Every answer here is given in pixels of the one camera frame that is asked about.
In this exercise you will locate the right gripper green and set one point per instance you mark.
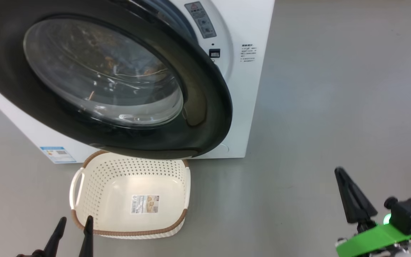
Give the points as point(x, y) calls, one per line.
point(373, 239)

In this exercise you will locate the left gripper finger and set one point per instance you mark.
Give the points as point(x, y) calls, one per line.
point(87, 239)
point(55, 239)

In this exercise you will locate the dark washing machine door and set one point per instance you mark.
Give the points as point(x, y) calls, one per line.
point(205, 107)

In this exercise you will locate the cream basket with brown rim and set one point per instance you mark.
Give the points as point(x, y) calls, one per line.
point(120, 192)

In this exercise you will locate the paper label in basket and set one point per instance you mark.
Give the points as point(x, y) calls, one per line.
point(145, 204)

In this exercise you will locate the white front-load washing machine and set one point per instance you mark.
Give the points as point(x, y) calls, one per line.
point(248, 107)

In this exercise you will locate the blue energy label sticker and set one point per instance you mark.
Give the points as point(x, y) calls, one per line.
point(57, 155)

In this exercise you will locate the grey warning sticker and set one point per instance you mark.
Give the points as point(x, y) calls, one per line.
point(201, 19)

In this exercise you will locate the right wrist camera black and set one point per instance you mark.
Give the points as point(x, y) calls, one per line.
point(409, 214)

